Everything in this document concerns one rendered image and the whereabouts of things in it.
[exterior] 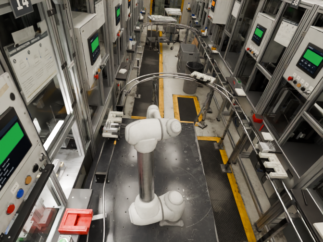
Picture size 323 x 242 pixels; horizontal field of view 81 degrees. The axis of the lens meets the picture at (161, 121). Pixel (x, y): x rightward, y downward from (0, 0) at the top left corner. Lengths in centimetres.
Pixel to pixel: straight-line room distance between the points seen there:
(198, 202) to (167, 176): 34
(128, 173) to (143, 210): 55
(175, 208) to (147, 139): 56
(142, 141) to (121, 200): 75
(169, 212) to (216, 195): 130
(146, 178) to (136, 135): 31
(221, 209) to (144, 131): 176
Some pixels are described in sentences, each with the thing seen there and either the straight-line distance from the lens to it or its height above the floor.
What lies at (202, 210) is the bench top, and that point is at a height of 68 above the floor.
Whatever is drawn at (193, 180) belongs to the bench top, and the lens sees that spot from 182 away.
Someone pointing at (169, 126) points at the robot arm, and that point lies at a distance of 103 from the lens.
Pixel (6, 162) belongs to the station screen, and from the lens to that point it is 83.
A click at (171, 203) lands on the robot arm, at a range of 138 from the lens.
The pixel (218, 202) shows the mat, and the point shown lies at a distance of 259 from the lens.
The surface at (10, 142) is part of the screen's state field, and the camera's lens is 82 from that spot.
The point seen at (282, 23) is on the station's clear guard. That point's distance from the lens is 252.
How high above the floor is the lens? 216
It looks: 40 degrees down
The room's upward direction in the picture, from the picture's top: 7 degrees clockwise
